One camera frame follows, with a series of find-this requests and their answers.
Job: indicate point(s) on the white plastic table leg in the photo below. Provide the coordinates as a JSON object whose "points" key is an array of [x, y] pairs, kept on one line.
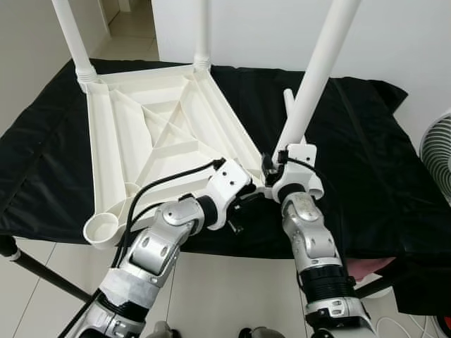
{"points": [[70, 35], [202, 32], [288, 102], [317, 70]]}

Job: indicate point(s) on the white plastic table top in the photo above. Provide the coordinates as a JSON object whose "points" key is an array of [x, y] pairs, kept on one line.
{"points": [[134, 134]]}

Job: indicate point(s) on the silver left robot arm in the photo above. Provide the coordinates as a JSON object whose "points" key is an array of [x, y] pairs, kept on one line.
{"points": [[158, 246]]}

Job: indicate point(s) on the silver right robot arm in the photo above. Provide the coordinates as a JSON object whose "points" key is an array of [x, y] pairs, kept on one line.
{"points": [[310, 232]]}

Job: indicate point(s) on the black tablecloth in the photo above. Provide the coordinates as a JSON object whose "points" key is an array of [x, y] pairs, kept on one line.
{"points": [[380, 162]]}

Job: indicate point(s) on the grey right robot foot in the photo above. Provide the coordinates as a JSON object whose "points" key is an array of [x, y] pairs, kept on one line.
{"points": [[261, 332]]}

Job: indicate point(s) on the grey robot foot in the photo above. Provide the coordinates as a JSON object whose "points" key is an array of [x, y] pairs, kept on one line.
{"points": [[261, 332], [163, 329]]}

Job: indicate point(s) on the pink cloth bundle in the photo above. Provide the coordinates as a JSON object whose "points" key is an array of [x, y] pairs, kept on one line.
{"points": [[370, 267]]}

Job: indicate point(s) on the grey left robot foot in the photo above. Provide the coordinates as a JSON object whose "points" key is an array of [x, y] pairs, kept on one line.
{"points": [[163, 329]]}

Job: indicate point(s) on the black metal table leg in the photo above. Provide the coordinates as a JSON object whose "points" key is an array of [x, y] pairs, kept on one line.
{"points": [[373, 285], [49, 274]]}

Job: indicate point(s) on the white round fan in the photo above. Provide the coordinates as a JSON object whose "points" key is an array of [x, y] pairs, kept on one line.
{"points": [[437, 158]]}

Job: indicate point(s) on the red object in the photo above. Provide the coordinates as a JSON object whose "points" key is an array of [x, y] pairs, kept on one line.
{"points": [[447, 324]]}

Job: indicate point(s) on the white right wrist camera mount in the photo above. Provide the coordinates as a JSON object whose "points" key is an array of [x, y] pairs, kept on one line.
{"points": [[299, 155]]}

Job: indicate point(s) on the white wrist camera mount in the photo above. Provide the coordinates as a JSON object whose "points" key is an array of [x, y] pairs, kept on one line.
{"points": [[229, 183], [299, 155]]}

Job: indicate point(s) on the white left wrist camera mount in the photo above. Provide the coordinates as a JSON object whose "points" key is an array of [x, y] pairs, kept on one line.
{"points": [[229, 183]]}

